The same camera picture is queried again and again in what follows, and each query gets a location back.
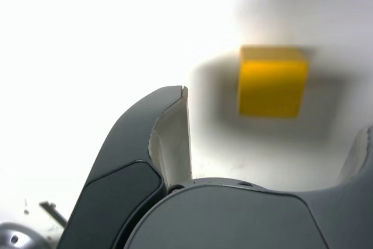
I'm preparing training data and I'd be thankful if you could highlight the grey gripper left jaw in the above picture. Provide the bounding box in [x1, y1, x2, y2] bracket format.
[57, 85, 193, 249]

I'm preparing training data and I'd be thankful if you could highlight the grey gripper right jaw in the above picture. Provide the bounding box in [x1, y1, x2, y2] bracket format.
[125, 124, 373, 249]

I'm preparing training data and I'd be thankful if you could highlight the yellow cube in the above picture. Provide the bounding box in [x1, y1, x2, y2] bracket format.
[238, 45, 309, 120]

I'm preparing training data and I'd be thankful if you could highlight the small metal bracket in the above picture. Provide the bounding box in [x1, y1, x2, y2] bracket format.
[39, 201, 68, 228]

